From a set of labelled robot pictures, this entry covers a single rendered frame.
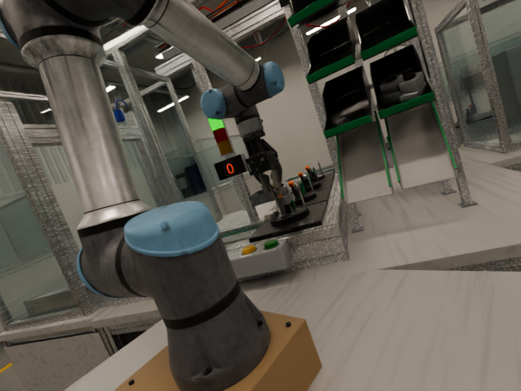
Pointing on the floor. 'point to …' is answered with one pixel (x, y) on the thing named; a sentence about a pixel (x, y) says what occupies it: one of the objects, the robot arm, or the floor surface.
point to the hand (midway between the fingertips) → (276, 194)
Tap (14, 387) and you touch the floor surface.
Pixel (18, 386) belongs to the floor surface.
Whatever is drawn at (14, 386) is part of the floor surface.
